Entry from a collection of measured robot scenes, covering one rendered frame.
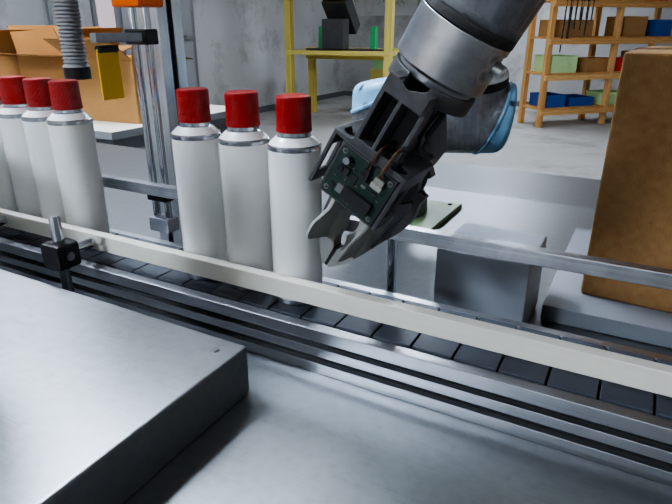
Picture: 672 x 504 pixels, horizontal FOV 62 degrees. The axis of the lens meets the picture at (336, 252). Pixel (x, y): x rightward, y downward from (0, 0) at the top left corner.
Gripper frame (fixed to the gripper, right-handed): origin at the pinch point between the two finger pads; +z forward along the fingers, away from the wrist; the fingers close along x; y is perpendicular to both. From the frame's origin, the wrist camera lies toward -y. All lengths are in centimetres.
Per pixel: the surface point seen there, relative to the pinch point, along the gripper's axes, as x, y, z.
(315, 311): 2.2, 3.1, 5.0
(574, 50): -68, -869, 51
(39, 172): -37.5, 2.8, 17.2
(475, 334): 14.9, 4.6, -5.5
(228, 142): -14.1, 3.0, -4.0
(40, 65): -189, -120, 103
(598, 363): 22.9, 4.5, -10.3
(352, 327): 6.2, 4.1, 2.7
